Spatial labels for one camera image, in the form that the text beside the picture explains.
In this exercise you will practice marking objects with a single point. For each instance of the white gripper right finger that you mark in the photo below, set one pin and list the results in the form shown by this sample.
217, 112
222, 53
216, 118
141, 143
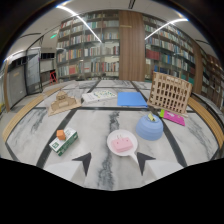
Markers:
156, 168

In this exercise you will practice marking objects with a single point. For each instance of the wooden lattice rack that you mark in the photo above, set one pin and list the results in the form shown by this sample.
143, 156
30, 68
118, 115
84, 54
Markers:
170, 93

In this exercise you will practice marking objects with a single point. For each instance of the glass door with dark frame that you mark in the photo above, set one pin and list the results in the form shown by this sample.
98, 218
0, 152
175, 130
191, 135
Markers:
33, 71

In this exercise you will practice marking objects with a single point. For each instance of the yellow and black binder clip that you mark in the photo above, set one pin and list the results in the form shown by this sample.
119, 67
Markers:
151, 117

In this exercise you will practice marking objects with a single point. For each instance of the magenta booklet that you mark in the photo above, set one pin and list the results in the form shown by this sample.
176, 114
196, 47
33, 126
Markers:
174, 118

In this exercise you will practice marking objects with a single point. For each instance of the white printed book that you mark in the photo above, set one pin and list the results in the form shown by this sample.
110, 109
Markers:
98, 96

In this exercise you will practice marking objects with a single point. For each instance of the green and white carton box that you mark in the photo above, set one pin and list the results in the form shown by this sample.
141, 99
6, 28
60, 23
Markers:
66, 142

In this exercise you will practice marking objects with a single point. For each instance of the pink plug-shaped toy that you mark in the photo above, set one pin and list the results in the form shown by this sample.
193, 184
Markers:
121, 144

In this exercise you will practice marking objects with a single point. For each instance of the blue upturned bowl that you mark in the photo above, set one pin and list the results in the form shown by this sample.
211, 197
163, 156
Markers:
149, 129

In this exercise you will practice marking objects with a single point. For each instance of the orange cube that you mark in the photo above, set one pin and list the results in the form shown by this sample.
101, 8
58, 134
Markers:
61, 135

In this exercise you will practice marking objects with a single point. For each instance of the blue folder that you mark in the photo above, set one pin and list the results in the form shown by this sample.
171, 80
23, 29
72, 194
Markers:
131, 99

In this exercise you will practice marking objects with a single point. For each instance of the red step ladder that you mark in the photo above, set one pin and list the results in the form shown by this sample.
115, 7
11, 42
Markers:
53, 77

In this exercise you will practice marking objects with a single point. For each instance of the tall bookshelf with books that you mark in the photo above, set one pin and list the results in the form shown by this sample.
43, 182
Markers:
88, 46
168, 50

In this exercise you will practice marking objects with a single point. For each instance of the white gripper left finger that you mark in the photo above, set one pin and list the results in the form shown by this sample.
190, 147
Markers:
71, 168

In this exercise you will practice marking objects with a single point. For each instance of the brown wooden column panel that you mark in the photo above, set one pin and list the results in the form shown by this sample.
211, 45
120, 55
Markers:
131, 46

